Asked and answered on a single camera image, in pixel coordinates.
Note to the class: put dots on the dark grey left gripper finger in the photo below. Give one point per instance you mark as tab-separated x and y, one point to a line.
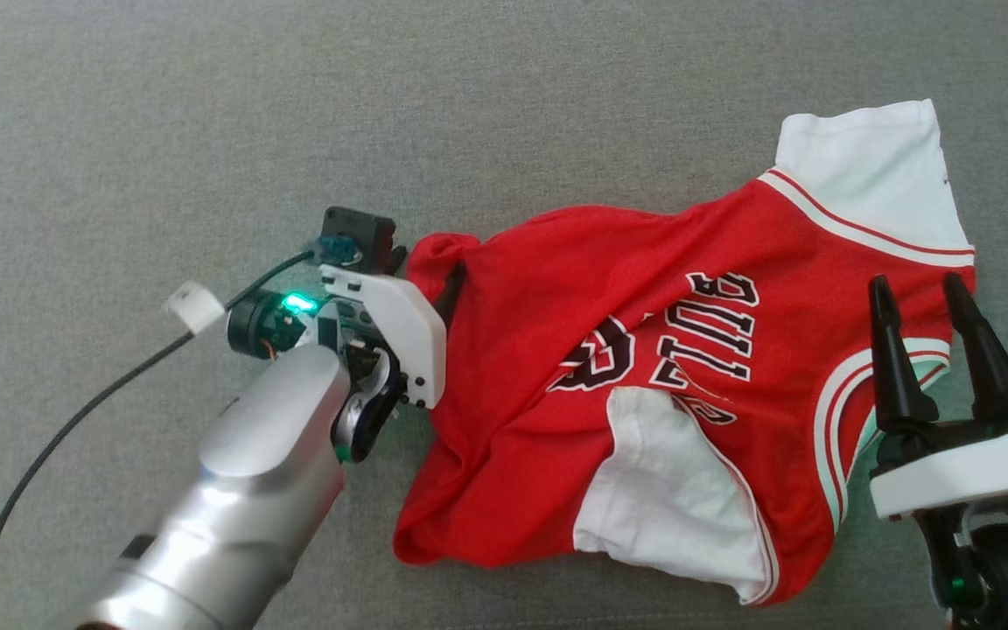
451	293

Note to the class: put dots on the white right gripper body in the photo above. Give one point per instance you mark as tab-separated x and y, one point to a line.
968	477

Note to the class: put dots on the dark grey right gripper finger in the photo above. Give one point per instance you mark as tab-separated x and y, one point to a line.
893	367
985	359

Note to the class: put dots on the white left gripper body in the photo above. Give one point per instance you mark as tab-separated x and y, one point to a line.
412	337

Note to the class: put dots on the red jersey with white sleeves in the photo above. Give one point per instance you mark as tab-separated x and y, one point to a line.
539	350

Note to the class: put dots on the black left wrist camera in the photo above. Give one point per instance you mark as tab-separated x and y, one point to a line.
364	229

